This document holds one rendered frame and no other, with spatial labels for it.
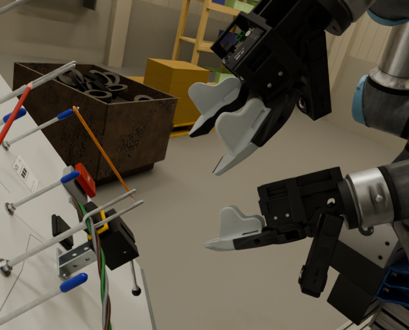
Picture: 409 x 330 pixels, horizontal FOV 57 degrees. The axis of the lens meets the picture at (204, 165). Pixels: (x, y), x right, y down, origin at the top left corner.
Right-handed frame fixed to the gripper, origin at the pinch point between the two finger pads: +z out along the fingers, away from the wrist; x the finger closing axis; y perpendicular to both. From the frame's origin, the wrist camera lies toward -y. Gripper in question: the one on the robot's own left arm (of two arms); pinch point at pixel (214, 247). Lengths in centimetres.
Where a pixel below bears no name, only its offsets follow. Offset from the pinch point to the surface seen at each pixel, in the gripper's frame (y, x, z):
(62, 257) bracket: 4.6, 11.9, 16.4
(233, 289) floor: -50, -167, 35
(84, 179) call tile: 15.4, -4.3, 20.2
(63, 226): 8.4, 8.2, 17.7
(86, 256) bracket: 4.1, 12.2, 13.0
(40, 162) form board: 19.0, 2.8, 22.9
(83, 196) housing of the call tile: 12.6, -5.0, 21.6
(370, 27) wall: 225, -675, -218
